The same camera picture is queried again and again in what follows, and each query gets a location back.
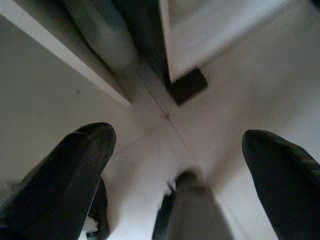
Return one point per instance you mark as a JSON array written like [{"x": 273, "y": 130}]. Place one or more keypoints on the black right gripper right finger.
[{"x": 282, "y": 180}]

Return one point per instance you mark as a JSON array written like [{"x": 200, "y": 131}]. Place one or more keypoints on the silver fridge door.
[{"x": 62, "y": 50}]

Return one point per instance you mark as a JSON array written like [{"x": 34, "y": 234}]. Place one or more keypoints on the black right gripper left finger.
[{"x": 57, "y": 180}]

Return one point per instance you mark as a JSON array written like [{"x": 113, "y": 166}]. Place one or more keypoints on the black fridge foot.
[{"x": 188, "y": 86}]

